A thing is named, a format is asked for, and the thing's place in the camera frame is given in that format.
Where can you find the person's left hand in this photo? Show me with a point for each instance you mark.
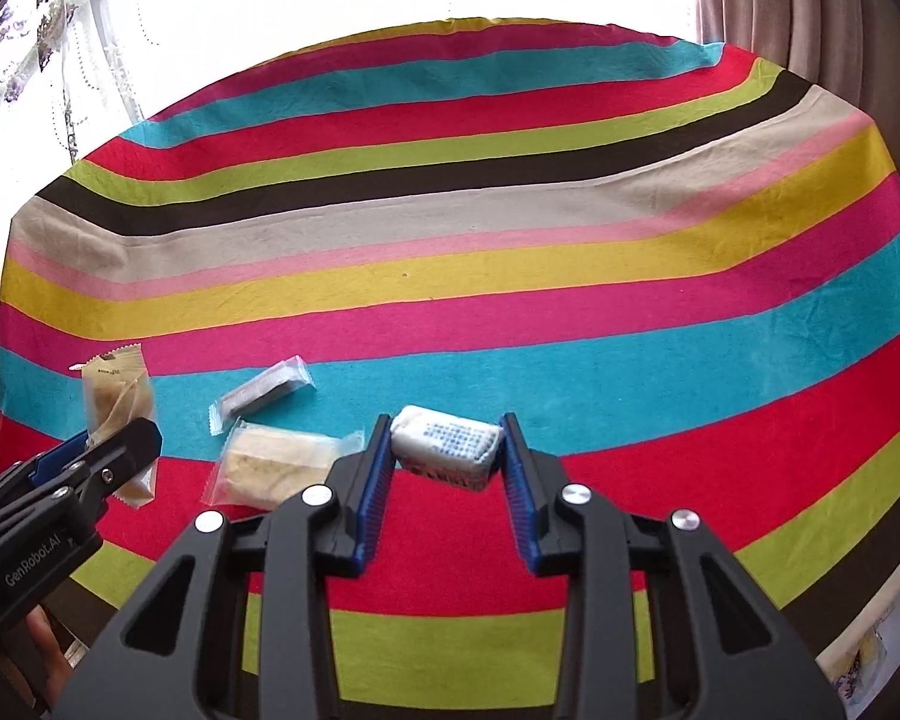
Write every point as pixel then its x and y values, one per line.
pixel 41 641

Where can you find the colourful striped tablecloth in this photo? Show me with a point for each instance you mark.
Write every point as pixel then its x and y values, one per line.
pixel 495 240

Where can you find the white lace curtain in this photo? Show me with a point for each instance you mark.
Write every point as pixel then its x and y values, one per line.
pixel 30 30

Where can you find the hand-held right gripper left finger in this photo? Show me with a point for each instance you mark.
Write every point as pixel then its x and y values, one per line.
pixel 371 499

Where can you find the clear packet grey bar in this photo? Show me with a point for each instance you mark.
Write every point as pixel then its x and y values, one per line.
pixel 262 390

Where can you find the white floral cloth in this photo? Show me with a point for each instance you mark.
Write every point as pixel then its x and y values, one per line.
pixel 877 660

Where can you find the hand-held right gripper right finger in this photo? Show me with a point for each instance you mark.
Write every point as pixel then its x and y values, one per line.
pixel 519 499

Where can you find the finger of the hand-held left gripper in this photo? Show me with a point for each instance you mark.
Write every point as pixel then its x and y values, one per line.
pixel 120 457
pixel 56 461

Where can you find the white blue print snack packet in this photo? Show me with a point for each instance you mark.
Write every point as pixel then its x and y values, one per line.
pixel 442 442

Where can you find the brown curtain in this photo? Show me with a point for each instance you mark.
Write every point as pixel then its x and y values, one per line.
pixel 810 15

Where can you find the brown biscuit snack packet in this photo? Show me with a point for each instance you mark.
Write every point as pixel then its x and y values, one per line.
pixel 120 394

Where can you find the clear packet cream biscuit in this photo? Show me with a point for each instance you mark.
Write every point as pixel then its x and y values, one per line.
pixel 277 465

